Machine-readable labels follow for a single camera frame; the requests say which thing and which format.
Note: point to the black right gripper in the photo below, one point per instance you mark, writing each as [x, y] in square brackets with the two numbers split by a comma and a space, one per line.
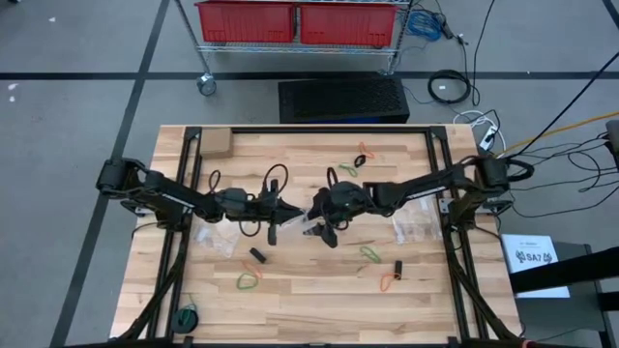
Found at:
[345, 195]

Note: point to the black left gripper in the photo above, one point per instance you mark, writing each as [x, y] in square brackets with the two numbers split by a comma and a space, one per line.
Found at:
[242, 203]

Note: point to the orange rubber band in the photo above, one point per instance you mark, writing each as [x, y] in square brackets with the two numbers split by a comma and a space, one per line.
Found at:
[251, 269]
[382, 285]
[366, 151]

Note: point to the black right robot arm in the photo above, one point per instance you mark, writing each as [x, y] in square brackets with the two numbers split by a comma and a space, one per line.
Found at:
[425, 188]

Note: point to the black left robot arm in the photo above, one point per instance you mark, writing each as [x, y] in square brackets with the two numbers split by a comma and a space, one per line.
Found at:
[164, 191]

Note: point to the green rubber band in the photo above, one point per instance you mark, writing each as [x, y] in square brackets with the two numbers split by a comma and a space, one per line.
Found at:
[237, 283]
[371, 254]
[348, 169]

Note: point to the small cardboard box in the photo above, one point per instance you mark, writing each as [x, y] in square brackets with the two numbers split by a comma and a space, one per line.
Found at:
[216, 142]

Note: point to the black perforated floor mat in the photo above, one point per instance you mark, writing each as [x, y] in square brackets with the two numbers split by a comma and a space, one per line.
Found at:
[343, 100]

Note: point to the black green tape roll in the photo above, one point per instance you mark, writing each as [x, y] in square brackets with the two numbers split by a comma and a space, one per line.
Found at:
[185, 320]

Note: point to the white power strip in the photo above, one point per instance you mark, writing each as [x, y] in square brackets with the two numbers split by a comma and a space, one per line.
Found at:
[487, 137]

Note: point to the red plastic storage bin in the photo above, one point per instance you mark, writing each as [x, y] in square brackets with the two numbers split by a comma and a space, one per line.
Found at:
[246, 21]
[348, 24]

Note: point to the white paper sign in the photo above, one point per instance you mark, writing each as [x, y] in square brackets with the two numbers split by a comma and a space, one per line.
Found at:
[532, 266]

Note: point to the black beam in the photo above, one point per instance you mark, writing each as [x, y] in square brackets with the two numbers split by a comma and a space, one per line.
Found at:
[566, 273]

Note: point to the dark grey cabinet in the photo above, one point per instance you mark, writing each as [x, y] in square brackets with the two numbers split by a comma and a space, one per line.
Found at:
[556, 319]

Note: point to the grey box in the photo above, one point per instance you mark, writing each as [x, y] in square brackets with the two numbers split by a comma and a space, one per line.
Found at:
[613, 137]

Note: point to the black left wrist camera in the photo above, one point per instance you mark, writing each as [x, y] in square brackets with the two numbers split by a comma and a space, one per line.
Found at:
[268, 205]

